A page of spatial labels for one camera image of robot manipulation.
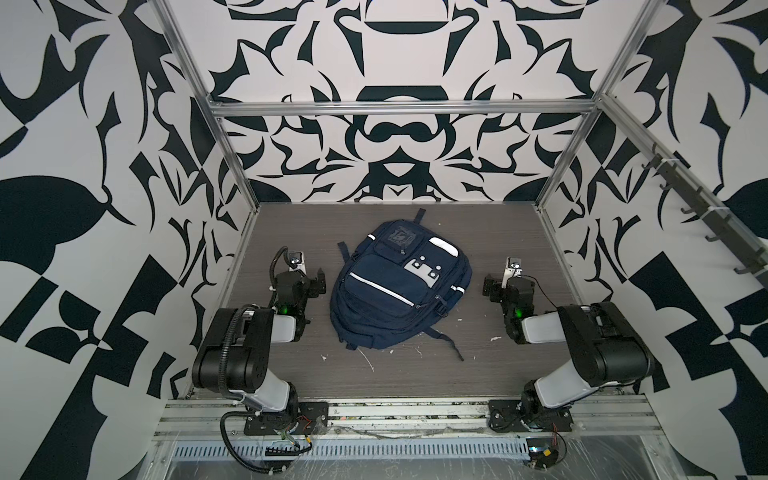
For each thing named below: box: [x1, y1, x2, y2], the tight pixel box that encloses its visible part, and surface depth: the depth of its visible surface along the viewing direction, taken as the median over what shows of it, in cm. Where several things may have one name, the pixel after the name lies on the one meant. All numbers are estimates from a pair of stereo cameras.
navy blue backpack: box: [329, 208, 472, 361], surface depth 91 cm
